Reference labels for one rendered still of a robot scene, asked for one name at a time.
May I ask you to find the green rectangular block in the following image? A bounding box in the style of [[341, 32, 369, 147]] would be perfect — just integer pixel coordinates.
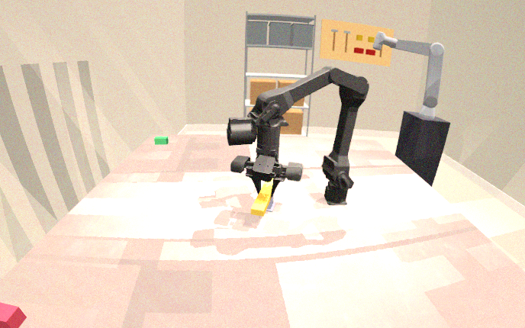
[[154, 136, 169, 145]]

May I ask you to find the yellow bar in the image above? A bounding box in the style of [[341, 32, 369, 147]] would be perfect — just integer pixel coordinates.
[[250, 179, 273, 217]]

